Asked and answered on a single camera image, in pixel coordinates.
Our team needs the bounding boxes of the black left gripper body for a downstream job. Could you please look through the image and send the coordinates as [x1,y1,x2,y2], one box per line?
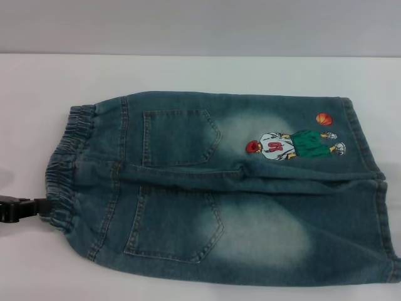
[0,194,28,224]

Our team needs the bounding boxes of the blue denim shorts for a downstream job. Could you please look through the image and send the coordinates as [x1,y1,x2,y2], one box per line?
[43,90,401,283]

